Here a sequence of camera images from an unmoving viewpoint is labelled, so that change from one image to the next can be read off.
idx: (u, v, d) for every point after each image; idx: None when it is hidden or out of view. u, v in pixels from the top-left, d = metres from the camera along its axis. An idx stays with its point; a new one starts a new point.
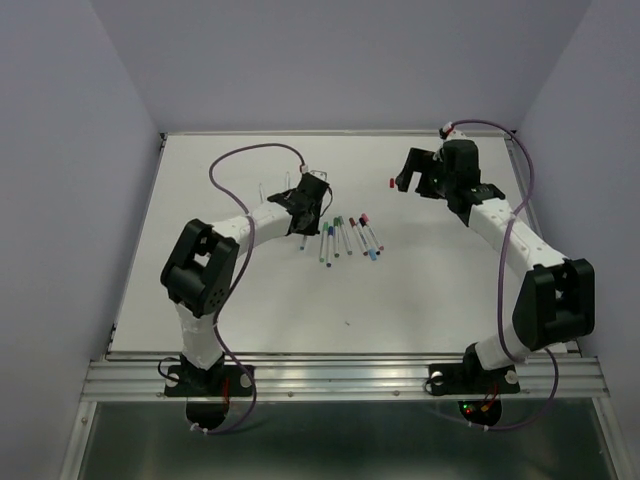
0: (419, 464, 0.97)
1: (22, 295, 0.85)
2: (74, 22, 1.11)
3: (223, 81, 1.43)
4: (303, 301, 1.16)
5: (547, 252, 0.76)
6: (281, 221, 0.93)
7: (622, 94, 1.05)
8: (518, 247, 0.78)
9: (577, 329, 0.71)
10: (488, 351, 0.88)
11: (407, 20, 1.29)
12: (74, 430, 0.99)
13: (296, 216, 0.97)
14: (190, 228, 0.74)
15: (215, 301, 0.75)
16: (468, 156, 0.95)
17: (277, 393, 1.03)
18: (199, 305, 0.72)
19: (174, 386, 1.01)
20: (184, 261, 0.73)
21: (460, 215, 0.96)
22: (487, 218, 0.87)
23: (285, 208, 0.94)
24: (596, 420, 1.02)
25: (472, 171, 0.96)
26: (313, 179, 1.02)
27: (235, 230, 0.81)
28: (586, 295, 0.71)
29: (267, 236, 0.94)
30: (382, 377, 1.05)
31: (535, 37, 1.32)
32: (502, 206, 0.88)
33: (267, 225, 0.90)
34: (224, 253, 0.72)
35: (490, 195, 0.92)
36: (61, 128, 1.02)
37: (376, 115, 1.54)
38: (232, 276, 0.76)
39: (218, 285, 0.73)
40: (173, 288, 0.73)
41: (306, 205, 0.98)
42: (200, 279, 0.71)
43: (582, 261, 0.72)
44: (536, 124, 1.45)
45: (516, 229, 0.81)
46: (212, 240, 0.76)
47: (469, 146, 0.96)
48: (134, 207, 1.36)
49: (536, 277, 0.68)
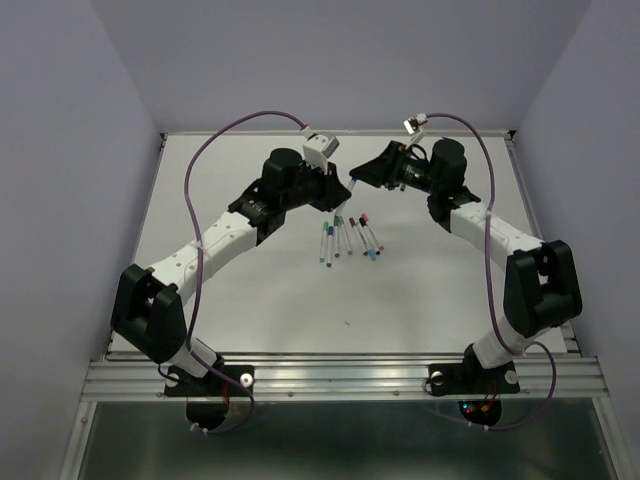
0: (419, 464, 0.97)
1: (22, 295, 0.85)
2: (75, 22, 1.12)
3: (223, 80, 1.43)
4: (302, 303, 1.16)
5: (526, 239, 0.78)
6: (243, 236, 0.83)
7: (622, 94, 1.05)
8: (497, 240, 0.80)
9: (566, 311, 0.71)
10: (487, 349, 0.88)
11: (407, 20, 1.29)
12: (74, 430, 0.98)
13: (266, 221, 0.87)
14: (126, 277, 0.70)
15: (172, 348, 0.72)
16: (458, 169, 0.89)
17: (276, 394, 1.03)
18: (155, 355, 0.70)
19: (174, 386, 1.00)
20: (130, 312, 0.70)
21: (439, 222, 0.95)
22: (466, 219, 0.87)
23: (247, 221, 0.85)
24: (596, 420, 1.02)
25: (456, 180, 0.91)
26: (277, 165, 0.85)
27: (179, 270, 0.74)
28: (568, 276, 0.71)
29: (233, 254, 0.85)
30: (382, 377, 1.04)
31: (535, 38, 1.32)
32: (479, 206, 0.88)
33: (221, 250, 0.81)
34: (161, 309, 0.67)
35: (467, 201, 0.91)
36: (61, 128, 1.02)
37: (376, 115, 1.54)
38: (183, 323, 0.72)
39: (169, 335, 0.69)
40: (127, 337, 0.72)
41: (278, 202, 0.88)
42: (147, 333, 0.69)
43: (559, 242, 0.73)
44: (536, 125, 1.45)
45: (494, 224, 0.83)
46: (156, 285, 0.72)
47: (459, 156, 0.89)
48: (134, 207, 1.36)
49: (517, 261, 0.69)
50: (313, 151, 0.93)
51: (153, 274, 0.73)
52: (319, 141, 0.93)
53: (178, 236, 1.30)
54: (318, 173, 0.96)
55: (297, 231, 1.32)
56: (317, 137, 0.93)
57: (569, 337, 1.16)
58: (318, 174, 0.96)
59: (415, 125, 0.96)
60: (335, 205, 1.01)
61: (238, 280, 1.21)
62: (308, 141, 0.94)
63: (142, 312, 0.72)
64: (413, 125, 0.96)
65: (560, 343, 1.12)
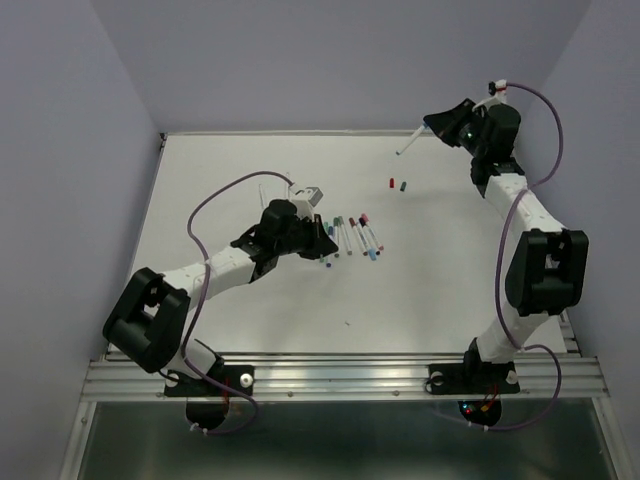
0: (419, 465, 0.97)
1: (22, 294, 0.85)
2: (74, 23, 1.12)
3: (223, 80, 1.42)
4: (302, 303, 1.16)
5: (547, 221, 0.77)
6: (244, 268, 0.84)
7: (622, 93, 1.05)
8: (522, 214, 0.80)
9: (563, 298, 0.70)
10: (487, 339, 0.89)
11: (407, 19, 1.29)
12: (74, 429, 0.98)
13: (261, 262, 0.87)
14: (136, 279, 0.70)
15: (166, 355, 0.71)
16: (507, 133, 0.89)
17: (276, 393, 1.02)
18: (145, 363, 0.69)
19: (174, 386, 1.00)
20: (129, 314, 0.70)
21: (477, 186, 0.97)
22: (501, 189, 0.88)
23: (247, 255, 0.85)
24: (596, 420, 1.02)
25: (504, 147, 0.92)
26: (275, 212, 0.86)
27: (188, 281, 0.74)
28: (576, 266, 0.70)
29: (233, 282, 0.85)
30: (381, 377, 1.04)
31: (535, 37, 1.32)
32: (519, 179, 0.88)
33: (224, 275, 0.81)
34: (169, 309, 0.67)
35: (511, 171, 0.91)
36: (60, 128, 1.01)
37: (376, 114, 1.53)
38: (182, 329, 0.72)
39: (167, 340, 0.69)
40: (118, 342, 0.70)
41: (272, 246, 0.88)
42: (145, 336, 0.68)
43: (580, 232, 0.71)
44: (536, 124, 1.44)
45: (525, 200, 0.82)
46: (163, 290, 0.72)
47: (514, 120, 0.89)
48: (133, 207, 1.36)
49: (530, 238, 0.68)
50: (299, 202, 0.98)
51: (163, 279, 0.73)
52: (305, 194, 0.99)
53: (177, 236, 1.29)
54: (307, 223, 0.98)
55: None
56: (303, 191, 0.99)
57: (569, 337, 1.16)
58: (308, 224, 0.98)
59: (493, 90, 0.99)
60: (323, 252, 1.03)
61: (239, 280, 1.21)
62: (295, 195, 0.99)
63: (140, 319, 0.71)
64: (492, 90, 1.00)
65: (559, 342, 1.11)
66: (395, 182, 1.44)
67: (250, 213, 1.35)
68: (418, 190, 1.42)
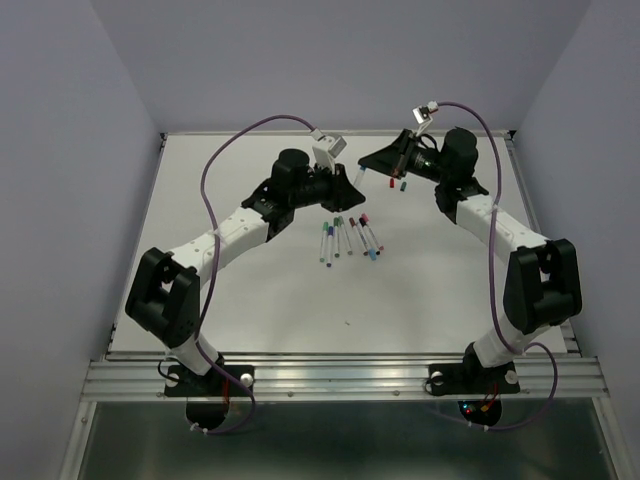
0: (418, 464, 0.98)
1: (22, 294, 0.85)
2: (75, 22, 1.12)
3: (223, 80, 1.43)
4: (303, 303, 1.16)
5: (530, 235, 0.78)
6: (257, 231, 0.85)
7: (621, 93, 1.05)
8: (503, 234, 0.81)
9: (565, 309, 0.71)
10: (485, 345, 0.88)
11: (407, 20, 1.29)
12: (74, 430, 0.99)
13: (275, 219, 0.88)
14: (147, 260, 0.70)
15: (186, 331, 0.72)
16: (468, 161, 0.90)
17: (276, 393, 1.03)
18: (168, 339, 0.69)
19: (174, 386, 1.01)
20: (146, 294, 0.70)
21: (446, 213, 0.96)
22: (473, 211, 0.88)
23: (260, 215, 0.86)
24: (596, 420, 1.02)
25: (467, 172, 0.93)
26: (285, 165, 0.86)
27: (197, 257, 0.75)
28: (571, 273, 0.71)
29: (245, 247, 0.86)
30: (381, 377, 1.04)
31: (534, 38, 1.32)
32: (486, 199, 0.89)
33: (235, 242, 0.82)
34: (182, 288, 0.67)
35: (476, 192, 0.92)
36: (61, 128, 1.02)
37: (376, 115, 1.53)
38: (199, 305, 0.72)
39: (186, 315, 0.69)
40: (141, 320, 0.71)
41: (286, 201, 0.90)
42: (164, 313, 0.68)
43: (565, 240, 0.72)
44: (536, 125, 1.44)
45: (500, 219, 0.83)
46: (174, 269, 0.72)
47: (472, 147, 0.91)
48: (134, 207, 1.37)
49: (520, 257, 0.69)
50: (320, 151, 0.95)
51: (172, 258, 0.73)
52: (326, 142, 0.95)
53: (177, 236, 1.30)
54: (327, 174, 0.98)
55: (297, 232, 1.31)
56: (325, 137, 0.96)
57: (569, 337, 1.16)
58: (326, 175, 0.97)
59: (425, 113, 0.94)
60: (342, 206, 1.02)
61: (241, 278, 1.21)
62: (317, 142, 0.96)
63: (159, 296, 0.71)
64: (424, 113, 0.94)
65: (560, 343, 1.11)
66: (395, 182, 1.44)
67: None
68: (418, 190, 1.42)
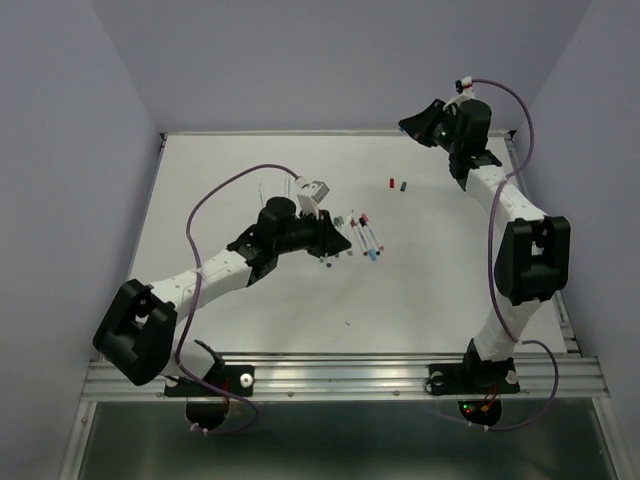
0: (419, 465, 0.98)
1: (23, 293, 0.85)
2: (74, 22, 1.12)
3: (223, 81, 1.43)
4: (302, 303, 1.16)
5: (530, 209, 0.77)
6: (240, 274, 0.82)
7: (619, 93, 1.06)
8: (504, 205, 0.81)
9: (551, 282, 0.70)
10: (485, 338, 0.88)
11: (407, 18, 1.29)
12: (73, 429, 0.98)
13: (259, 265, 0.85)
14: (124, 292, 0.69)
15: (154, 368, 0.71)
16: (479, 126, 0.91)
17: (275, 394, 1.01)
18: (135, 375, 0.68)
19: (174, 386, 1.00)
20: (118, 328, 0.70)
21: (458, 179, 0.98)
22: (481, 180, 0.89)
23: (244, 260, 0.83)
24: (596, 421, 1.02)
25: (479, 139, 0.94)
26: (272, 213, 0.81)
27: (177, 292, 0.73)
28: (561, 251, 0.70)
29: (226, 288, 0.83)
30: (382, 377, 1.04)
31: (535, 37, 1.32)
32: (496, 170, 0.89)
33: (218, 282, 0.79)
34: (154, 327, 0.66)
35: (489, 163, 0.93)
36: (59, 128, 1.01)
37: (375, 114, 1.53)
38: (171, 342, 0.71)
39: (154, 356, 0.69)
40: (108, 354, 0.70)
41: (271, 247, 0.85)
42: (132, 350, 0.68)
43: (561, 218, 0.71)
44: (536, 125, 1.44)
45: (505, 190, 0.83)
46: (151, 302, 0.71)
47: (484, 112, 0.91)
48: (134, 207, 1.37)
49: (515, 227, 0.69)
50: (302, 198, 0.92)
51: (151, 291, 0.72)
52: (309, 188, 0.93)
53: (178, 236, 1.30)
54: (312, 220, 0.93)
55: None
56: (307, 185, 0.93)
57: (568, 337, 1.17)
58: (312, 221, 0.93)
59: (461, 88, 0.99)
60: (328, 253, 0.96)
61: None
62: (301, 189, 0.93)
63: (129, 331, 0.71)
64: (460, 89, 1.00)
65: (560, 342, 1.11)
66: (395, 181, 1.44)
67: (250, 213, 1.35)
68: (418, 190, 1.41)
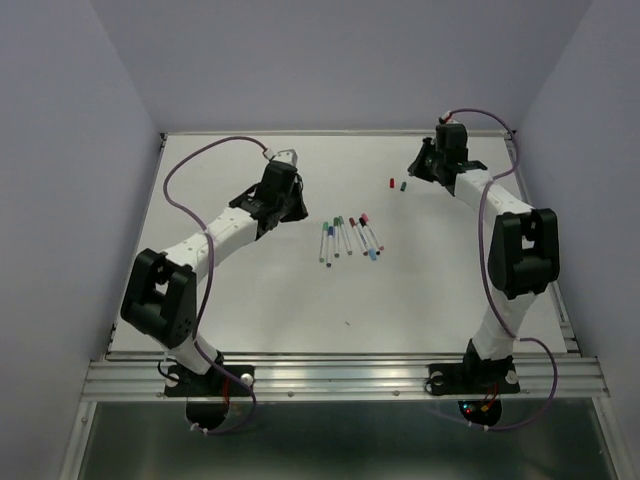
0: (419, 464, 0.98)
1: (22, 294, 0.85)
2: (75, 22, 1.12)
3: (223, 80, 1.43)
4: (302, 303, 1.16)
5: (517, 204, 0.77)
6: (247, 228, 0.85)
7: (619, 93, 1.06)
8: (492, 203, 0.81)
9: (543, 274, 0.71)
10: (484, 337, 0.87)
11: (407, 19, 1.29)
12: (74, 429, 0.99)
13: (263, 218, 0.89)
14: (141, 262, 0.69)
15: (184, 329, 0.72)
16: (455, 135, 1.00)
17: (277, 393, 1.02)
18: (168, 338, 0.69)
19: (174, 386, 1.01)
20: (142, 295, 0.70)
21: (448, 187, 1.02)
22: (469, 184, 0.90)
23: (248, 214, 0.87)
24: (596, 420, 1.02)
25: (459, 150, 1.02)
26: (278, 168, 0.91)
27: (192, 253, 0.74)
28: (552, 241, 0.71)
29: (236, 245, 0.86)
30: (382, 377, 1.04)
31: (535, 37, 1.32)
32: (483, 173, 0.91)
33: (228, 239, 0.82)
34: (178, 287, 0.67)
35: (473, 165, 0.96)
36: (59, 128, 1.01)
37: (375, 114, 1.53)
38: (194, 303, 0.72)
39: (183, 314, 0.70)
40: (137, 323, 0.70)
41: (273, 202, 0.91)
42: (160, 314, 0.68)
43: (548, 209, 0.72)
44: (536, 125, 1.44)
45: (493, 190, 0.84)
46: (168, 268, 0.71)
47: (458, 126, 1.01)
48: (134, 206, 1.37)
49: (504, 221, 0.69)
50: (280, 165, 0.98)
51: (166, 258, 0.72)
52: (283, 156, 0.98)
53: (177, 235, 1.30)
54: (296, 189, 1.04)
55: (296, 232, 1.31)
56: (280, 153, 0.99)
57: (568, 337, 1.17)
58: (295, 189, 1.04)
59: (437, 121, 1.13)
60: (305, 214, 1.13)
61: (241, 278, 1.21)
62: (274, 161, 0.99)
63: (154, 298, 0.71)
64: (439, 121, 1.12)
65: (560, 343, 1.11)
66: (395, 181, 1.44)
67: None
68: (418, 190, 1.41)
